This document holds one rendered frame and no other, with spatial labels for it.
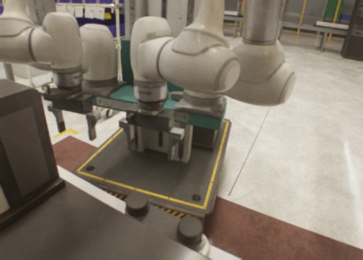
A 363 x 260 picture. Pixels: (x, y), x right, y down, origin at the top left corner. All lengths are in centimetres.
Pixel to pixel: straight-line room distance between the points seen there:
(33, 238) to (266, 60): 64
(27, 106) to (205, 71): 30
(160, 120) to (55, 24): 39
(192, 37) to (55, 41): 40
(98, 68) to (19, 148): 75
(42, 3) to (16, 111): 78
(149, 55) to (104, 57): 47
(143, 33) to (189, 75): 16
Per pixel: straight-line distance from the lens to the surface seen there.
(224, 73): 45
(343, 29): 889
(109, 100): 101
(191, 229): 27
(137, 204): 29
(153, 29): 56
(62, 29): 72
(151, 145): 133
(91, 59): 100
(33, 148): 30
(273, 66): 71
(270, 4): 69
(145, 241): 27
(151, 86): 60
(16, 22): 79
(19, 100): 27
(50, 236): 29
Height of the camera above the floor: 110
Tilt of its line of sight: 26 degrees down
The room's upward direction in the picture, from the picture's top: 4 degrees clockwise
